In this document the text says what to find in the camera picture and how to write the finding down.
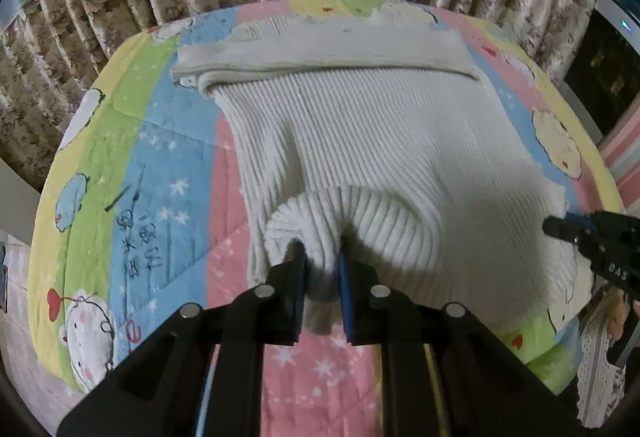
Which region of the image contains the dark screen appliance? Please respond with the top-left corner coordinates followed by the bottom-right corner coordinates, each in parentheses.
top-left (564, 0), bottom-right (639, 136)

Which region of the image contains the colourful cartoon quilt bed cover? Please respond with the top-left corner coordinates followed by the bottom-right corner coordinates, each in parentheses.
top-left (27, 0), bottom-right (622, 436)

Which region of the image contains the white ribbed knit sweater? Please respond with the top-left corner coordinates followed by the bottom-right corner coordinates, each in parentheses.
top-left (172, 4), bottom-right (578, 334)

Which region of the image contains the pink striped bedding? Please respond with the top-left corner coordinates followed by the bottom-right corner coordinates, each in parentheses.
top-left (600, 100), bottom-right (640, 217)

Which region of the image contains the white lace patterned cloth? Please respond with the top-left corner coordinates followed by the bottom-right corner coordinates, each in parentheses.
top-left (577, 285), bottom-right (625, 428)

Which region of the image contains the person's right hand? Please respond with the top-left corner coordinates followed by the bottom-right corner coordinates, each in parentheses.
top-left (610, 289), bottom-right (640, 339)

